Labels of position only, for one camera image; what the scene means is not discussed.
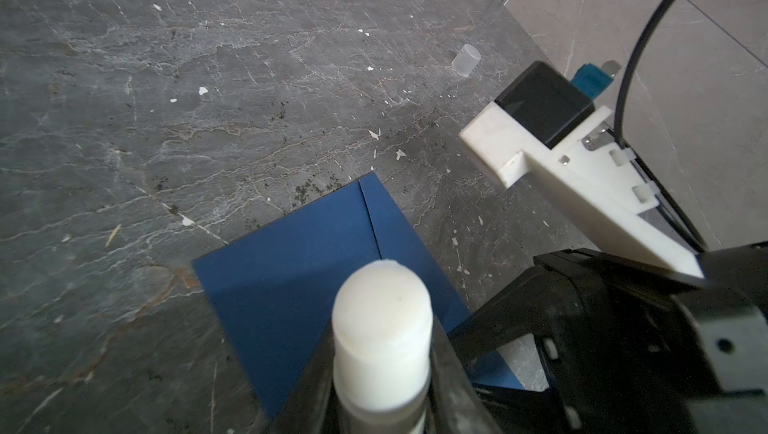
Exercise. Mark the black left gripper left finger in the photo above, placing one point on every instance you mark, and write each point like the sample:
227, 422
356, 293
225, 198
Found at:
312, 406

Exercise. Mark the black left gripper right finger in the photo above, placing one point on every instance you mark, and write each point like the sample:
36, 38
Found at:
453, 405

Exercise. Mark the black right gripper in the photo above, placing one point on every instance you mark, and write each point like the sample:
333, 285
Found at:
631, 348

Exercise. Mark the white glue stick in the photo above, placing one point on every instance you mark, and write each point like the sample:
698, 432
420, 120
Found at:
382, 323

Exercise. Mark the blue envelope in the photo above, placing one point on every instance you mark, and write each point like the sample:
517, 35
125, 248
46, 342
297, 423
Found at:
273, 290

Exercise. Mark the clear glue stick cap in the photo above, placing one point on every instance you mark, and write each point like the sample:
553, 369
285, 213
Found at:
466, 60

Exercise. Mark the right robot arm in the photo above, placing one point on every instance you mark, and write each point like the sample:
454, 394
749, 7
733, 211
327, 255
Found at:
696, 113

